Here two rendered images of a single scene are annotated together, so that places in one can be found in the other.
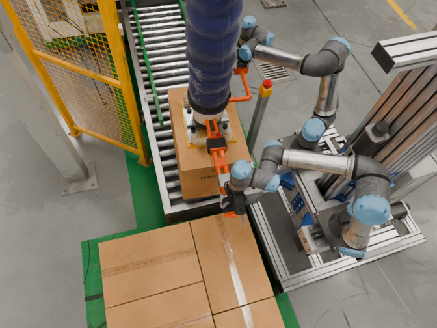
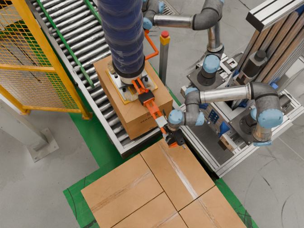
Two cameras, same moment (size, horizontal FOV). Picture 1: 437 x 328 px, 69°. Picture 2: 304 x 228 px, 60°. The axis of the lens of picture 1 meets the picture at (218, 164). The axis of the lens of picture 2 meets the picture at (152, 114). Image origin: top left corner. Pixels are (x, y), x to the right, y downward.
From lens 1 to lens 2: 0.28 m
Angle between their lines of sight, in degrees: 8
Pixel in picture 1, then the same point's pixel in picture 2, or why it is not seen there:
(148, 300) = (130, 217)
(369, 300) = (277, 163)
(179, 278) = (146, 195)
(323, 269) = (242, 154)
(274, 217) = (197, 128)
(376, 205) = (273, 116)
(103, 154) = (53, 121)
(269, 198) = not seen: hidden behind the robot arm
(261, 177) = (191, 117)
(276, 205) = not seen: hidden behind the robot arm
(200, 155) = (135, 106)
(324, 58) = (207, 16)
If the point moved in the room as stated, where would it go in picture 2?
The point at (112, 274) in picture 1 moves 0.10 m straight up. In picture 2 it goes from (99, 208) to (97, 208)
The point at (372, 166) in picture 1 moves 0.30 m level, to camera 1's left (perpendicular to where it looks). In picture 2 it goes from (263, 89) to (207, 98)
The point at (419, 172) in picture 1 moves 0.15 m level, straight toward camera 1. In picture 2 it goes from (292, 72) to (282, 86)
